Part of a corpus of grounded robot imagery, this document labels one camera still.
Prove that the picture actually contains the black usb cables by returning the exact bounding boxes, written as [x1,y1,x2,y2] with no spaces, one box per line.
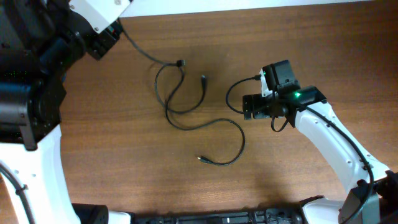
[154,63,246,166]

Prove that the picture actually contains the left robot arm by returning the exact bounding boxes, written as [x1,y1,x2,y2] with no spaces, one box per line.
[1,0,134,223]

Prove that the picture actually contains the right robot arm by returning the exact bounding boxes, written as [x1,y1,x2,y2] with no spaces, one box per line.
[243,60,397,223]

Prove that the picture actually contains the right camera cable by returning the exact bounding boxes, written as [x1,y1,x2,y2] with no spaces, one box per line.
[225,74,375,224]

